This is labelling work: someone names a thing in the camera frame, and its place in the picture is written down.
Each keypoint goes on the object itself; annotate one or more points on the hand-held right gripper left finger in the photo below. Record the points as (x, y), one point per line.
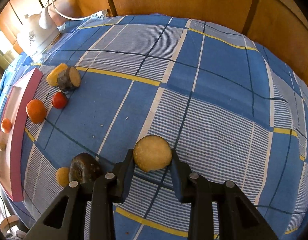
(126, 177)

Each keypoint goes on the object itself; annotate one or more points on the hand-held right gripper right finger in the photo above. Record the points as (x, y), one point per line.
(181, 185)

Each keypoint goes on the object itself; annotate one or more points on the pale round cut root piece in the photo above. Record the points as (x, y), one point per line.
(152, 152)

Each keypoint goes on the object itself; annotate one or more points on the dark knobby root piece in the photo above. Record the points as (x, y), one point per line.
(84, 167)

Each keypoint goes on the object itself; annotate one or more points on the orange tangerine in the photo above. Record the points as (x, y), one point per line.
(36, 111)
(6, 125)

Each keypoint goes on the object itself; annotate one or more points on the pink shallow tray box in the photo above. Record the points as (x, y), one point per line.
(19, 130)

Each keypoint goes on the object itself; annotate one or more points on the yellow peeled fruit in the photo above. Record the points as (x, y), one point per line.
(54, 76)

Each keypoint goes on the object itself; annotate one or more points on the small yellow fruit piece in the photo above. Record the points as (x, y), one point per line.
(62, 176)

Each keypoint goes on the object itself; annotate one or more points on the red tomato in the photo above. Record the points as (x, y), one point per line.
(59, 100)

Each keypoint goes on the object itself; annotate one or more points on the blue plaid blanket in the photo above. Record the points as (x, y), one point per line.
(219, 80)

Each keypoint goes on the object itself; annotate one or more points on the round wooden stool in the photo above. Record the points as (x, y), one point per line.
(9, 222)

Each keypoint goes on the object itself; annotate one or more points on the small brown dried fruit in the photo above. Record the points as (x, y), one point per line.
(2, 145)

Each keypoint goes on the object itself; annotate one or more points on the white power plug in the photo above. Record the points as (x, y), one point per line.
(102, 13)

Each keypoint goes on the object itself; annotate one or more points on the white ceramic electric kettle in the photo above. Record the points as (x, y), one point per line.
(36, 37)

